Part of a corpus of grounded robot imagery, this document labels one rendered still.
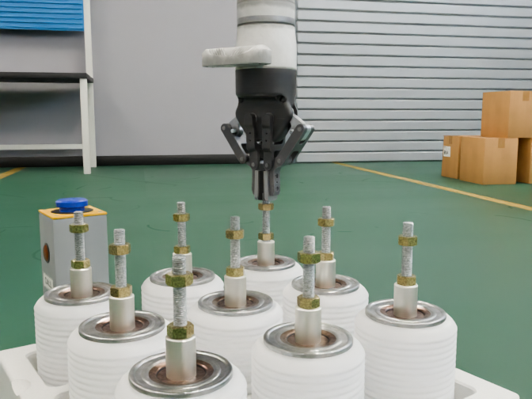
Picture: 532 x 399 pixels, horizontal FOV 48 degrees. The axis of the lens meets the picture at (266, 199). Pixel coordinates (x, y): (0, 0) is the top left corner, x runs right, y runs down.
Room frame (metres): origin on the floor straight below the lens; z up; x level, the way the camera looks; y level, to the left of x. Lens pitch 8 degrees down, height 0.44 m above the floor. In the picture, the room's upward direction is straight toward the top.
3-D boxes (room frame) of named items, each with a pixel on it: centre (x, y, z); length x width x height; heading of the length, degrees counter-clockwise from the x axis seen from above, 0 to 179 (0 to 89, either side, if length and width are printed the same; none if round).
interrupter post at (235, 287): (0.57, 0.03, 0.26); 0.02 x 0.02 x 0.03
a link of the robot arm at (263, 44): (0.72, 0.01, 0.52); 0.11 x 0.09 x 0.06; 146
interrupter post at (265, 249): (0.74, 0.00, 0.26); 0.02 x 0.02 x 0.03
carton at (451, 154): (4.28, -1.47, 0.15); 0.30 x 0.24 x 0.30; 101
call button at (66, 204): (0.77, 0.26, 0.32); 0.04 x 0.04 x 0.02
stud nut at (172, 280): (0.41, 0.06, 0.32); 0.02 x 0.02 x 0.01; 5
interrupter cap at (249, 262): (0.74, 0.00, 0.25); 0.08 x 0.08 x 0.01
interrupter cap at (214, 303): (0.57, 0.03, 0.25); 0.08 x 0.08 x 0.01
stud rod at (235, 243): (0.57, 0.03, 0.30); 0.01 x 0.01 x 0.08
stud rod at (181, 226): (0.67, 0.10, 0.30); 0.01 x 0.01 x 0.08
